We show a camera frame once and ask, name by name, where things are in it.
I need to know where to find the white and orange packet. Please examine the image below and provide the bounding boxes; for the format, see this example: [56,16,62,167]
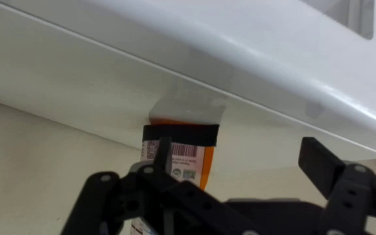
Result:
[130,117,220,235]

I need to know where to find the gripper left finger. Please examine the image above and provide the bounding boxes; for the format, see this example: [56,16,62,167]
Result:
[61,137,261,235]

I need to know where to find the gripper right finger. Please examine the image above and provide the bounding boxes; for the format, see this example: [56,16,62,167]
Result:
[298,137,376,235]

